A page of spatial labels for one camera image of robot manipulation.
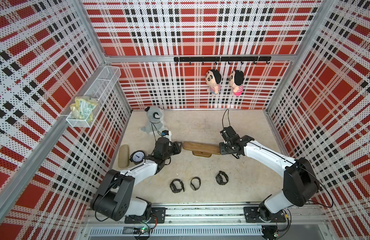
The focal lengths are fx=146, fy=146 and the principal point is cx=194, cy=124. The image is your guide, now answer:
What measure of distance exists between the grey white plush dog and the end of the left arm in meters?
0.20

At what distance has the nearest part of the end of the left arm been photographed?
0.70m

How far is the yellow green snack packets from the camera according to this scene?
0.63 m
